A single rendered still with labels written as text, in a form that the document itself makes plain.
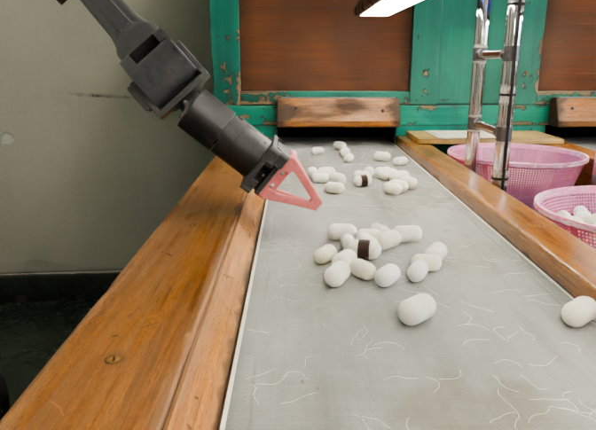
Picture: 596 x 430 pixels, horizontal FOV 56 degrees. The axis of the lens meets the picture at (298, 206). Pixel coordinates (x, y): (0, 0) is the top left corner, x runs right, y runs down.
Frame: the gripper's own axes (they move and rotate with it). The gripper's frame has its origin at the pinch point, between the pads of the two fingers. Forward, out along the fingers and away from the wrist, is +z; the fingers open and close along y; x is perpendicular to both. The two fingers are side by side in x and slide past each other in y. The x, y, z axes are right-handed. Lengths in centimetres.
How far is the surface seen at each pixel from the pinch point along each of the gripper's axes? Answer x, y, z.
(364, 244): -2.0, -12.7, 4.7
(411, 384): -0.7, -36.8, 5.9
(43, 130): 67, 144, -69
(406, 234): -5.0, -7.3, 9.5
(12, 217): 103, 142, -60
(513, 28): -35.9, 15.7, 9.4
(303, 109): -5, 67, -3
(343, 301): 1.5, -23.4, 3.3
